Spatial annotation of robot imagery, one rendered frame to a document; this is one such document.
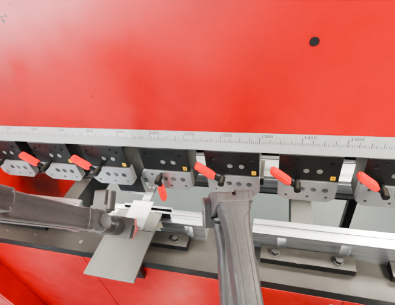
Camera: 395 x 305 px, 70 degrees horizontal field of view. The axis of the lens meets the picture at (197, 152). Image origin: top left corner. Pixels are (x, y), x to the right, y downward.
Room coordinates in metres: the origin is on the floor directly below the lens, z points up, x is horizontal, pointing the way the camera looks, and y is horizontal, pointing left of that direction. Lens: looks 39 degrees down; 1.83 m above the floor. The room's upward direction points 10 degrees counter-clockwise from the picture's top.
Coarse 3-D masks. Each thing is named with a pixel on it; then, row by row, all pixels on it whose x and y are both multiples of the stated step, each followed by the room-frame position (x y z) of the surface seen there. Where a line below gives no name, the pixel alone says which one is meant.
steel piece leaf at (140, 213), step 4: (132, 208) 0.75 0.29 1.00; (136, 208) 0.74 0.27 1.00; (140, 208) 0.74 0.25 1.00; (144, 208) 0.73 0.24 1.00; (148, 208) 0.73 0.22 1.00; (128, 212) 0.73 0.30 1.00; (132, 212) 0.72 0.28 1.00; (136, 212) 0.72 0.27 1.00; (140, 212) 0.72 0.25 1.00; (144, 212) 0.71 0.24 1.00; (148, 212) 0.71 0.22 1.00; (128, 216) 0.71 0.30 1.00; (132, 216) 0.71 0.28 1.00; (136, 216) 0.70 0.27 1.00; (140, 216) 0.70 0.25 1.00; (144, 216) 0.70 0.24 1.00; (140, 220) 0.68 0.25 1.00; (144, 220) 0.68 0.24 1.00; (140, 224) 0.66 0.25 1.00; (140, 228) 0.64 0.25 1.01
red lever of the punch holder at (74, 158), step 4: (72, 156) 0.72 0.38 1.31; (76, 156) 0.72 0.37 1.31; (72, 160) 0.71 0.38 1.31; (76, 160) 0.70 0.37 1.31; (80, 160) 0.71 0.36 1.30; (84, 160) 0.71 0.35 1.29; (76, 164) 0.70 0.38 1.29; (80, 164) 0.70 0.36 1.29; (84, 164) 0.70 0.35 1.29; (88, 164) 0.70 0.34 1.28; (84, 168) 0.70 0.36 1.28; (88, 168) 0.69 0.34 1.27; (92, 168) 0.70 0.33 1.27; (96, 168) 0.70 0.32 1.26; (100, 168) 0.70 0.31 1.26; (96, 172) 0.68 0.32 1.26; (96, 176) 0.68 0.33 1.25
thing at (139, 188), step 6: (138, 180) 0.72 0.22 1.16; (144, 180) 0.73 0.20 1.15; (120, 186) 0.75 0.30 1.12; (126, 186) 0.74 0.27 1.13; (132, 186) 0.73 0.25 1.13; (138, 186) 0.72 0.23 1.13; (144, 186) 0.72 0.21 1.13; (126, 192) 0.76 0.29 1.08; (132, 192) 0.75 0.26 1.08; (138, 192) 0.74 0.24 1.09; (144, 192) 0.73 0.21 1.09
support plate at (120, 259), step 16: (144, 224) 0.66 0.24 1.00; (112, 240) 0.62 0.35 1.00; (128, 240) 0.60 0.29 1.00; (144, 240) 0.59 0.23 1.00; (96, 256) 0.56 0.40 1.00; (112, 256) 0.55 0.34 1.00; (128, 256) 0.54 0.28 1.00; (144, 256) 0.53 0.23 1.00; (96, 272) 0.50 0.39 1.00; (112, 272) 0.49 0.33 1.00; (128, 272) 0.48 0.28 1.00
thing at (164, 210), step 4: (124, 204) 0.78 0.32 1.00; (128, 204) 0.77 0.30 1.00; (152, 208) 0.73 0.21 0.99; (156, 208) 0.73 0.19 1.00; (160, 208) 0.72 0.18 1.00; (164, 208) 0.72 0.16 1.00; (168, 208) 0.71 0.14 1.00; (172, 208) 0.71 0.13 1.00; (156, 212) 0.71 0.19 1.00; (160, 212) 0.70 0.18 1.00; (164, 212) 0.70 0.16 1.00; (168, 212) 0.69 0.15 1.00; (172, 212) 0.71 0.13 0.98; (164, 216) 0.70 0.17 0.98; (168, 216) 0.69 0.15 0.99; (172, 216) 0.70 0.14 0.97
